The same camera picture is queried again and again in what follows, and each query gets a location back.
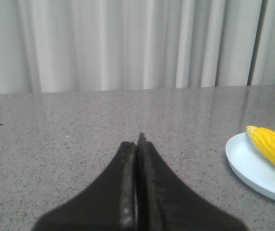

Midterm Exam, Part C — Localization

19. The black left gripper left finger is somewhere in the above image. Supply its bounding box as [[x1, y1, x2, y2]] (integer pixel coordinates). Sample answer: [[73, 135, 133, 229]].
[[33, 142, 136, 231]]

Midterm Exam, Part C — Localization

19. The white pleated curtain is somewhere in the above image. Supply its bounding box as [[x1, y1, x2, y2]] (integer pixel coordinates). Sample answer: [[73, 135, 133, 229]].
[[0, 0, 275, 93]]

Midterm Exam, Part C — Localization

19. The light blue round plate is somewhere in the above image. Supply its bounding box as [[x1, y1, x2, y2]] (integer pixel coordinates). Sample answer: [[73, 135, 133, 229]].
[[225, 132, 275, 201]]

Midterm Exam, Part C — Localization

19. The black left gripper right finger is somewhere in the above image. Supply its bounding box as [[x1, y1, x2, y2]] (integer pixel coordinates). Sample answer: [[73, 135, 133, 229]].
[[136, 133, 247, 231]]

